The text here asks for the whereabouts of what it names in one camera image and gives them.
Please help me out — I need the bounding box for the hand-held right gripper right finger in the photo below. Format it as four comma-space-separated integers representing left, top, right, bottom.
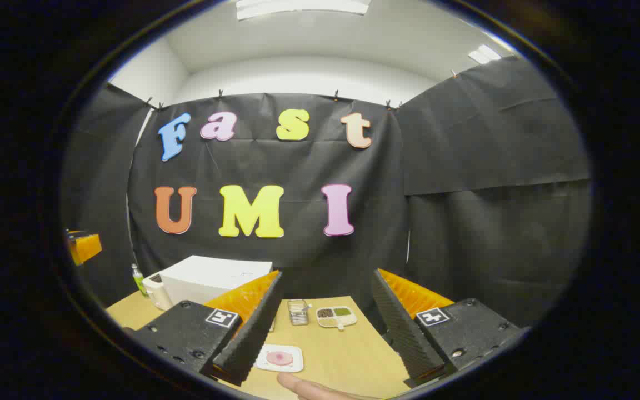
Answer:
372, 268, 526, 388

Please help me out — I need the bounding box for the white microwave oven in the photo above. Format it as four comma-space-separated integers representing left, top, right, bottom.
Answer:
159, 255, 274, 306

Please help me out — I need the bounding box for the white square food plate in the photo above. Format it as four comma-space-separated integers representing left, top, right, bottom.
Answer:
254, 344, 304, 373

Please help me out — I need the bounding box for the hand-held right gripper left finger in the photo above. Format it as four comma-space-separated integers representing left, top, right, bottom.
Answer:
126, 271, 285, 387

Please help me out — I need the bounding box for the divided dish with spices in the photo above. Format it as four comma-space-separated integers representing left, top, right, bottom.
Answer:
316, 306, 358, 331

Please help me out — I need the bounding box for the black backdrop cloth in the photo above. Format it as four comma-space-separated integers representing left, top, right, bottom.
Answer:
62, 56, 593, 328

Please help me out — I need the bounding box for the ceiling light panel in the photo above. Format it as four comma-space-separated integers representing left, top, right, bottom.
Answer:
468, 44, 502, 65
236, 0, 372, 21

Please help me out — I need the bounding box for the cream toaster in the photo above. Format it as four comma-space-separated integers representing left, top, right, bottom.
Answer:
142, 272, 175, 311

